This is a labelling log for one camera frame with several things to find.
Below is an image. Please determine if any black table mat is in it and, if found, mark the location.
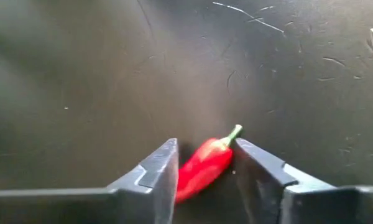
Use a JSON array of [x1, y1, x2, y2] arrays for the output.
[[0, 0, 373, 224]]

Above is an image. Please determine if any red toy chili pepper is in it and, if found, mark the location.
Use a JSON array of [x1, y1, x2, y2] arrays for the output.
[[175, 124, 244, 205]]

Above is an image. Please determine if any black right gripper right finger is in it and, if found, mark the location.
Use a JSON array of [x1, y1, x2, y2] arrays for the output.
[[233, 138, 373, 224]]

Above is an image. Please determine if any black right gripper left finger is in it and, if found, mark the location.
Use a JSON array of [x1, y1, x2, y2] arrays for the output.
[[0, 138, 180, 224]]

